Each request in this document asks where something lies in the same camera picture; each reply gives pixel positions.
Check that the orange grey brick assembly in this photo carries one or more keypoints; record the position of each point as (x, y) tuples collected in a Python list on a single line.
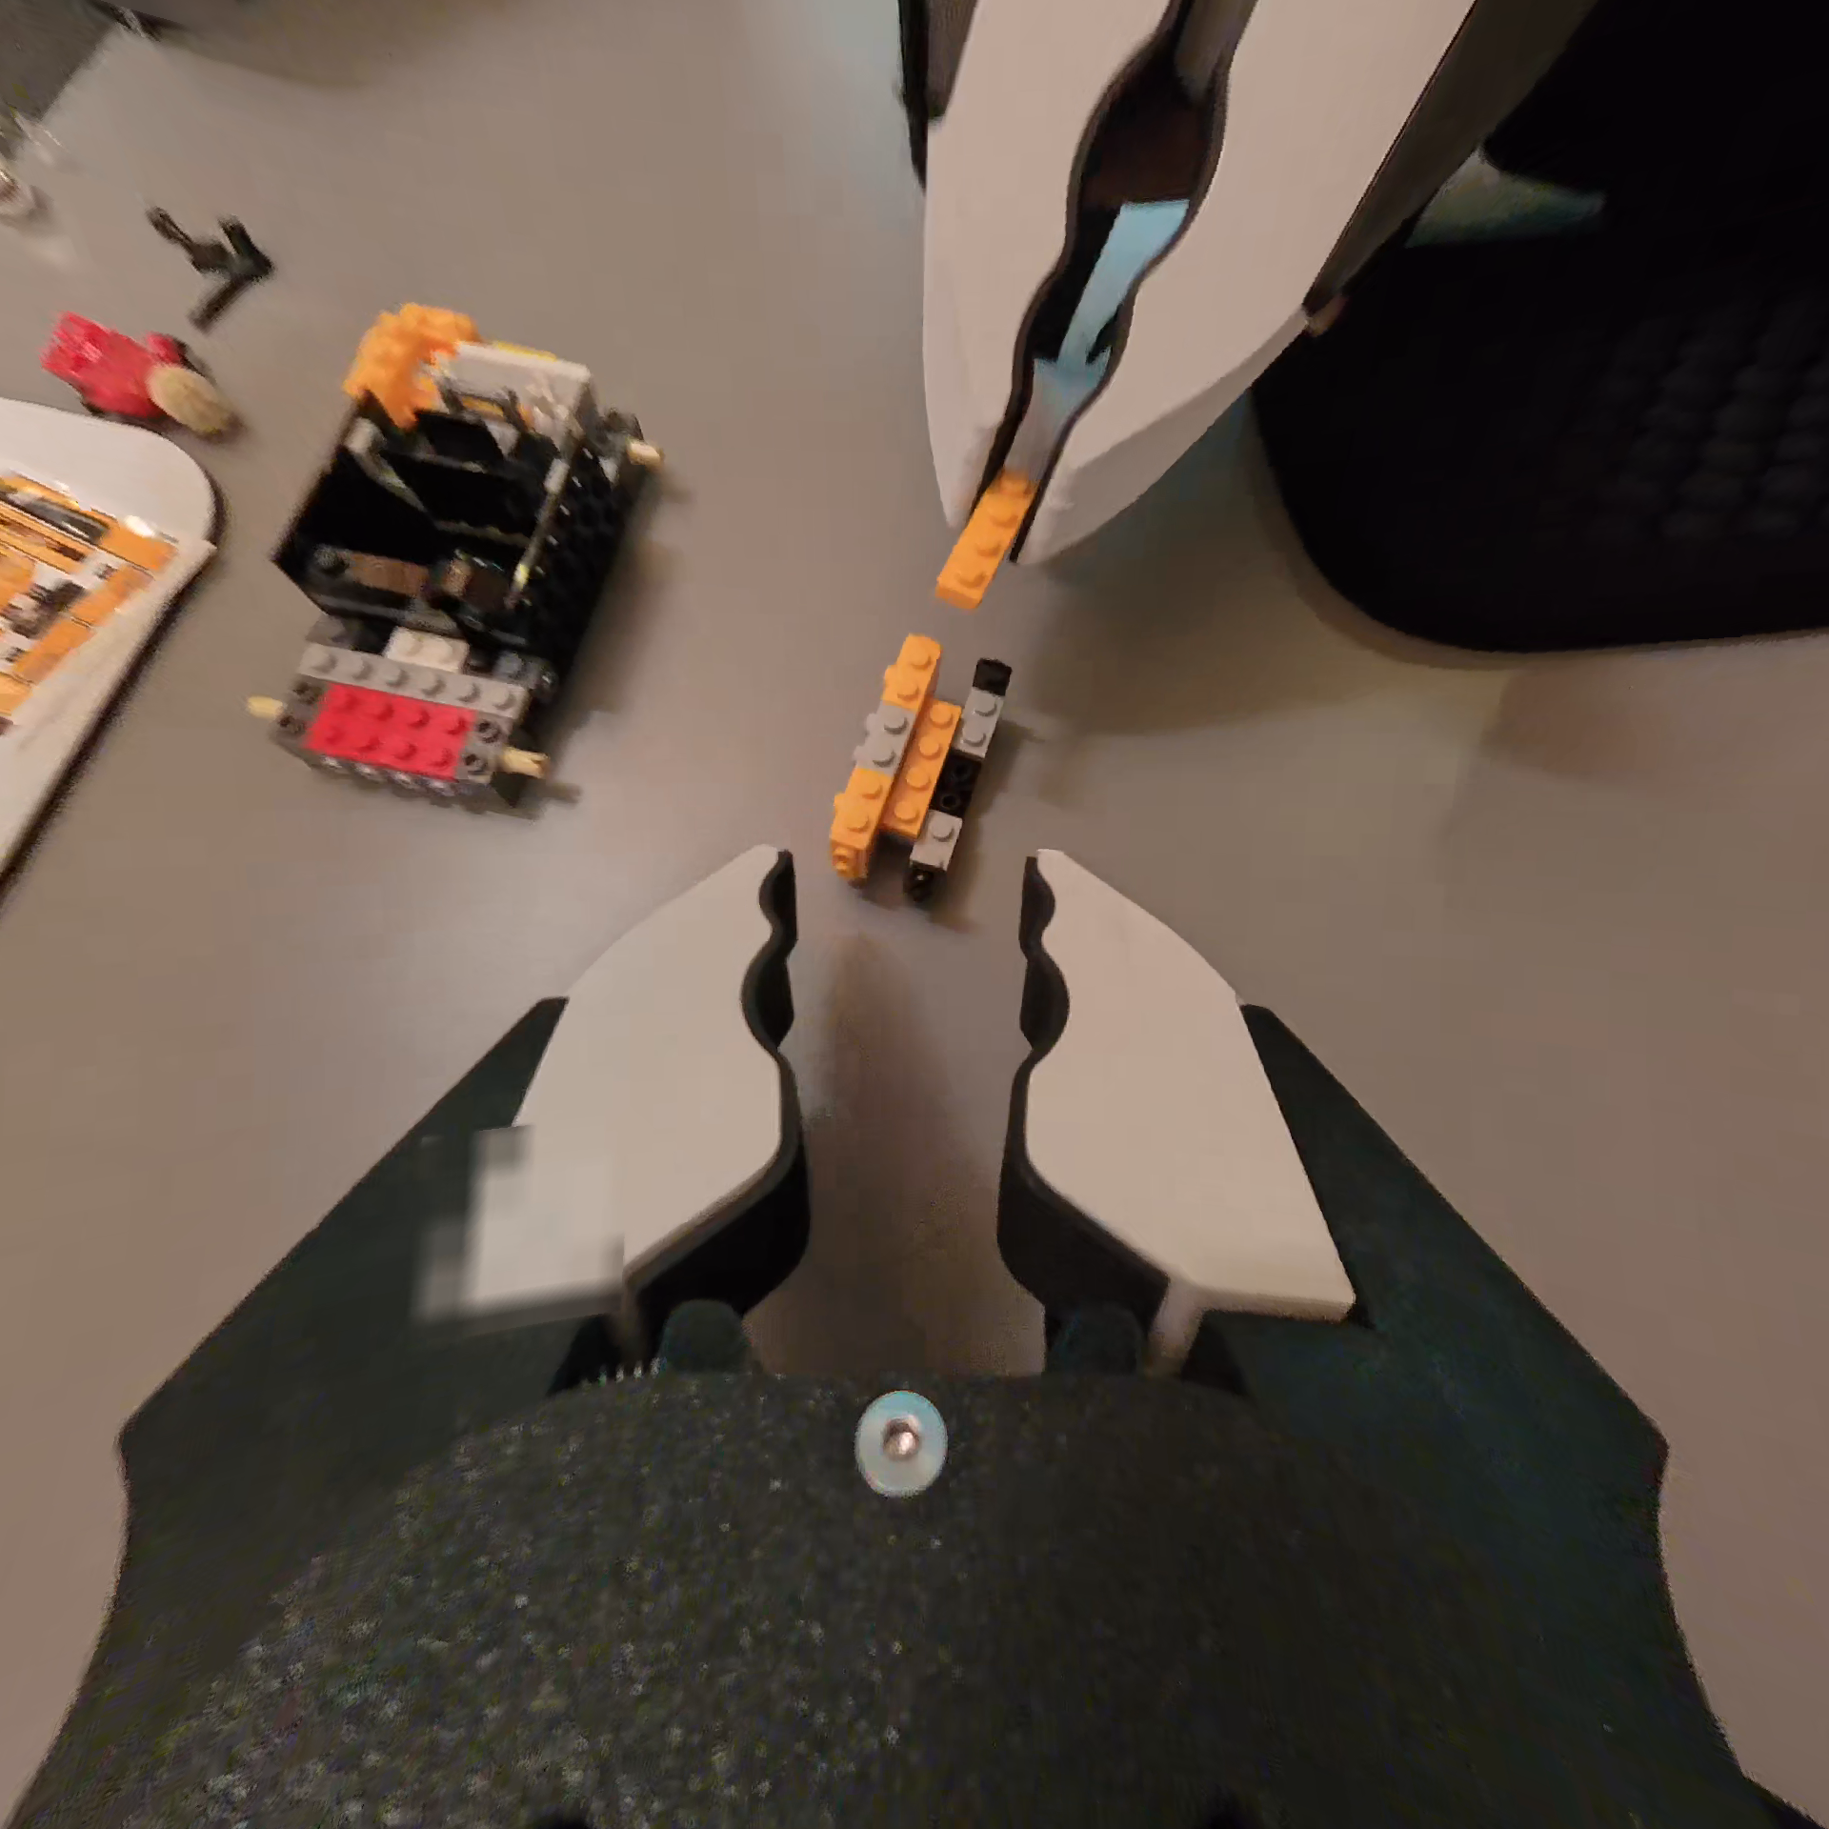
[(901, 771)]

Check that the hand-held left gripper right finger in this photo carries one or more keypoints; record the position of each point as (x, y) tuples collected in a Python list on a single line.
[(1172, 1144)]

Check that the black brick car chassis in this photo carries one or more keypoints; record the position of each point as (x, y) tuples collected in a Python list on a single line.
[(429, 571)]

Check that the orange black sticker sheet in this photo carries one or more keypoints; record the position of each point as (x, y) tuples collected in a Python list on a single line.
[(73, 587)]

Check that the orange plate brick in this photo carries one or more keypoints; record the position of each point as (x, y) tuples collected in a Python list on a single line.
[(988, 542)]

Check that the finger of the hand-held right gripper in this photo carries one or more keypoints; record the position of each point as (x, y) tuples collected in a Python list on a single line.
[(1001, 185), (1286, 185)]

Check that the red toy minifigure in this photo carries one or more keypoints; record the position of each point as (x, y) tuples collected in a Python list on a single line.
[(114, 370)]

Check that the grey desk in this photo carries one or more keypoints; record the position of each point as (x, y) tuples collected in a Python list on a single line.
[(1357, 928)]

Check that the black hinge brick piece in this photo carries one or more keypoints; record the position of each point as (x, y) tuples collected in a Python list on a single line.
[(223, 263)]

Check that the black seat cushion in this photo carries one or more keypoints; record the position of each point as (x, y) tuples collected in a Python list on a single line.
[(1573, 457)]

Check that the white book stand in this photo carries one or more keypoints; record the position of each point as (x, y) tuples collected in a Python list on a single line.
[(142, 470)]

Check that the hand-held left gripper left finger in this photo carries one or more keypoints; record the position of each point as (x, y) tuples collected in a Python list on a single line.
[(671, 1056)]

